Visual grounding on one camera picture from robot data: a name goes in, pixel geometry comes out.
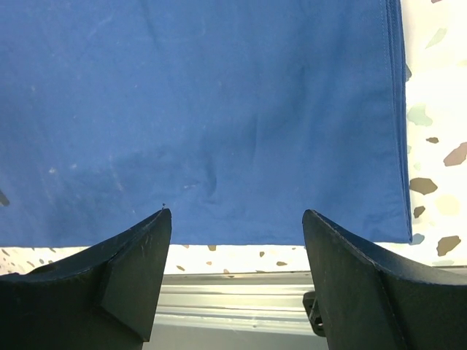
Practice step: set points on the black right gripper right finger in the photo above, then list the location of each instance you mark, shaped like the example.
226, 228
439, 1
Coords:
372, 298

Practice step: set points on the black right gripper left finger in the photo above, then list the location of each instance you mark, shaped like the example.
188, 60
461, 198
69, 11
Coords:
104, 297

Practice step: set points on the blue surgical cloth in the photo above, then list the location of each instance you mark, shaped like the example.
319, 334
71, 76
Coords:
238, 116

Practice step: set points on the aluminium front rail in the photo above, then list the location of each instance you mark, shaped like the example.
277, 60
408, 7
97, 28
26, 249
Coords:
263, 302

